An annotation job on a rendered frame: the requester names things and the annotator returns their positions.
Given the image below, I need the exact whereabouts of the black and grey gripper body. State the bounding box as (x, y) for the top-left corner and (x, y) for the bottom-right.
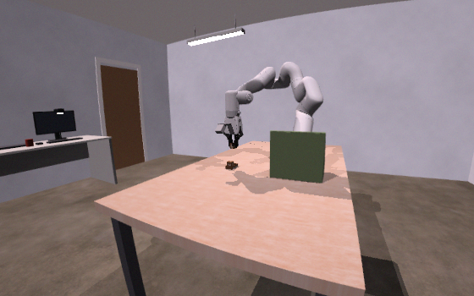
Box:
(224, 115), (243, 134)

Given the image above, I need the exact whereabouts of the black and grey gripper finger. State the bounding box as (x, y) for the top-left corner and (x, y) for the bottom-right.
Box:
(234, 128), (243, 147)
(223, 133), (233, 147)

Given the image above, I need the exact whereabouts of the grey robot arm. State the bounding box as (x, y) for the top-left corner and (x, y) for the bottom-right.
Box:
(225, 62), (323, 131)

